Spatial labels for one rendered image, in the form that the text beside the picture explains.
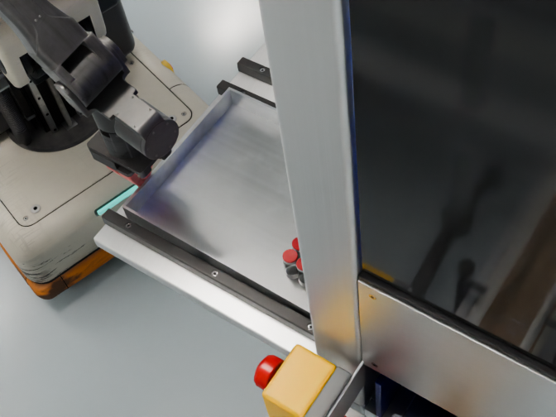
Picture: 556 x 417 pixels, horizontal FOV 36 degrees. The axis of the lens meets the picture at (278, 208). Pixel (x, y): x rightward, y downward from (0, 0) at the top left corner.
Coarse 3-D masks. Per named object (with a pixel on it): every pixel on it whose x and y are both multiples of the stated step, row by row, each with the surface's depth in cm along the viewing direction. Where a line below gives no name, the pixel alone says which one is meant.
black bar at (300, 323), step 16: (112, 224) 122; (128, 224) 121; (144, 240) 120; (160, 240) 119; (176, 256) 117; (192, 256) 117; (192, 272) 118; (208, 272) 115; (224, 272) 115; (224, 288) 115; (240, 288) 114; (256, 304) 112; (272, 304) 112; (288, 320) 110; (304, 320) 110
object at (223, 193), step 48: (240, 96) 131; (192, 144) 129; (240, 144) 130; (144, 192) 124; (192, 192) 125; (240, 192) 125; (288, 192) 124; (192, 240) 121; (240, 240) 120; (288, 240) 119; (288, 288) 115
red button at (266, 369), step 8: (264, 360) 95; (272, 360) 95; (280, 360) 95; (256, 368) 95; (264, 368) 94; (272, 368) 94; (256, 376) 95; (264, 376) 94; (272, 376) 95; (256, 384) 95; (264, 384) 94
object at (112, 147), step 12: (108, 132) 112; (96, 144) 117; (108, 144) 113; (120, 144) 113; (108, 156) 116; (120, 156) 115; (132, 156) 115; (144, 156) 115; (132, 168) 114; (144, 168) 114
